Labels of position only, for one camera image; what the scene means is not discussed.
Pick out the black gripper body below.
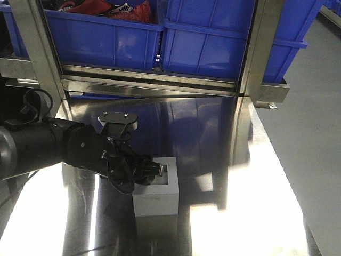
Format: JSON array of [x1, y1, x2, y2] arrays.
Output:
[[100, 135, 153, 194]]

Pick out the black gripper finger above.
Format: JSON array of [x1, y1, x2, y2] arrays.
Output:
[[143, 162, 165, 177]]

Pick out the gray hollow cube base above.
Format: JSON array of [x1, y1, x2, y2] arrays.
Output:
[[132, 157, 179, 217]]

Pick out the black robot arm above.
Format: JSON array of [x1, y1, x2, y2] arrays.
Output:
[[1, 117, 167, 194]]

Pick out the blue bin with red items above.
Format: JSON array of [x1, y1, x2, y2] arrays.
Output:
[[45, 1, 164, 70]]

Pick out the blue bin right upper shelf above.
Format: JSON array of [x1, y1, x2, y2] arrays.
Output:
[[161, 1, 322, 83]]

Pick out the blue bin far left edge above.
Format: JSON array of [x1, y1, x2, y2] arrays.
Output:
[[1, 1, 29, 57]]

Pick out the red and black packaged items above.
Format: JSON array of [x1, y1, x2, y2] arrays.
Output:
[[41, 1, 153, 23]]

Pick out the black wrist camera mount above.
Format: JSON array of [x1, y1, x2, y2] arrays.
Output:
[[98, 111, 138, 137]]

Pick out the stainless steel rack frame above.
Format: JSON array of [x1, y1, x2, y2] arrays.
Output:
[[0, 0, 291, 110]]

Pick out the black cable loop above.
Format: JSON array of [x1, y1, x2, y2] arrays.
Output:
[[4, 88, 54, 129]]

